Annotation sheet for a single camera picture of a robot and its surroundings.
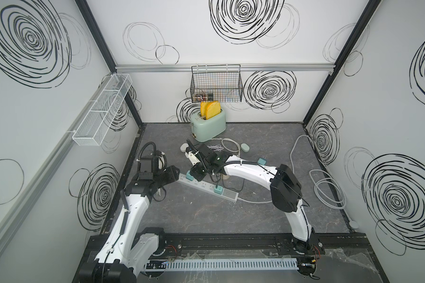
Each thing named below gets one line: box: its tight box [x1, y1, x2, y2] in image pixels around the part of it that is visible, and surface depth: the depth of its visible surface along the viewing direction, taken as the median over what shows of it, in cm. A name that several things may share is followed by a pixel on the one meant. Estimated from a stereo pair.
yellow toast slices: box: [200, 100, 221, 120], surface depth 104 cm
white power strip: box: [177, 172, 239, 203], surface depth 90 cm
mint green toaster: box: [190, 109, 227, 143], surface depth 106 cm
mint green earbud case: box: [240, 142, 250, 153], surface depth 108 cm
